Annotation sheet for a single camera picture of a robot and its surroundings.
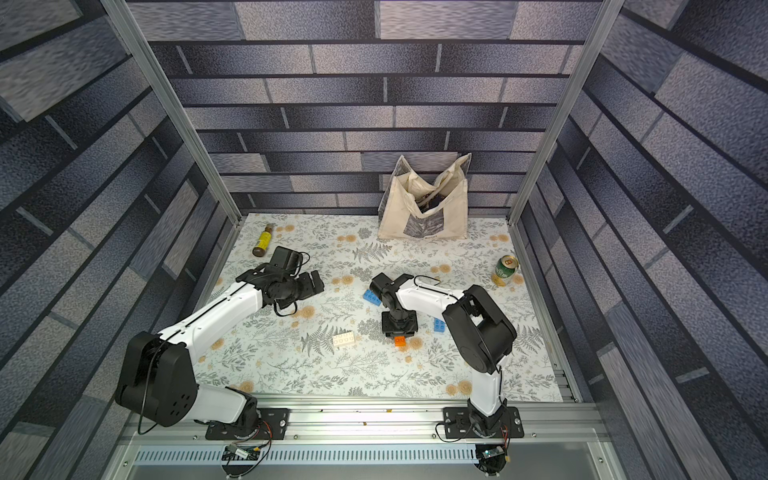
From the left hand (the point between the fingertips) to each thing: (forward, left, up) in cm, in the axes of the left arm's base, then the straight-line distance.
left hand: (315, 286), depth 87 cm
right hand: (-9, -25, -11) cm, 29 cm away
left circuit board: (-40, +15, -12) cm, 44 cm away
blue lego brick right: (-8, -38, -9) cm, 40 cm away
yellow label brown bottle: (+24, +25, -8) cm, 36 cm away
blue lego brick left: (+2, -16, -9) cm, 19 cm away
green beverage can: (+8, -59, 0) cm, 60 cm away
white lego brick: (-13, -9, -9) cm, 18 cm away
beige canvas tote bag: (+22, -30, +13) cm, 39 cm away
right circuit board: (-41, -49, -15) cm, 65 cm away
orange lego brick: (-13, -26, -9) cm, 30 cm away
